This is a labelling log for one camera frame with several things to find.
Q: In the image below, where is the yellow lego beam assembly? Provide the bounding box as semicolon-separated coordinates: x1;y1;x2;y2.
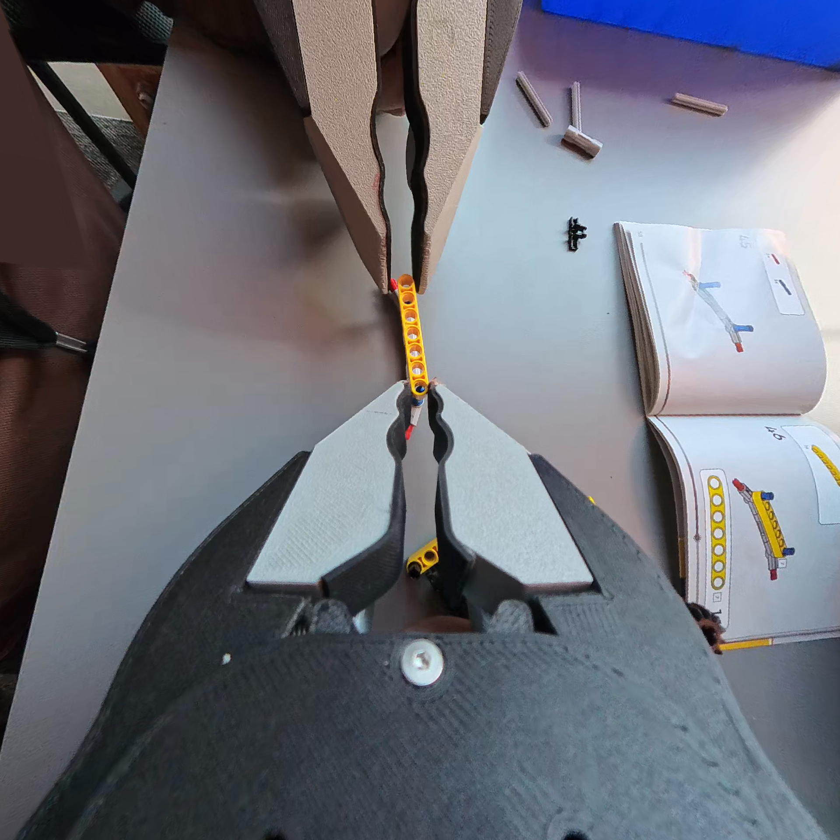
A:
389;274;433;441

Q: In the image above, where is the lego instruction booklet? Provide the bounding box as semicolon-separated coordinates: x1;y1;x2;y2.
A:
613;221;840;651

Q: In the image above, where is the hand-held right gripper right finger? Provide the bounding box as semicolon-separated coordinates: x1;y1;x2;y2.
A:
427;384;595;631

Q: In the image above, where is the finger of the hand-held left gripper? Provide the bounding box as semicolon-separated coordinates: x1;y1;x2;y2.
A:
292;0;392;295
403;0;522;295

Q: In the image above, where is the black strap with metal clip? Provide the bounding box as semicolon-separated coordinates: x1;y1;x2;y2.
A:
0;289;89;355

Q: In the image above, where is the black chair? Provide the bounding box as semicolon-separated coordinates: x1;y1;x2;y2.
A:
20;0;175;198

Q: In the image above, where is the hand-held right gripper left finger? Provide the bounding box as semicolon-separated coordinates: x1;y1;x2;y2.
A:
245;382;406;614

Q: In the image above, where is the yellow black lego bulldozer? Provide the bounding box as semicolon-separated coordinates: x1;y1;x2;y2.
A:
407;495;729;654

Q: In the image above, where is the grey lego bar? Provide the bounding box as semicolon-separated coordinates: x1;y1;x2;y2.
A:
671;92;729;118

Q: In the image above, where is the blue box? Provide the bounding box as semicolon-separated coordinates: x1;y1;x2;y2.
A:
541;0;840;70

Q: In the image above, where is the wooden cabinet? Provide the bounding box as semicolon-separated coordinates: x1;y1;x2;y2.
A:
98;62;165;135

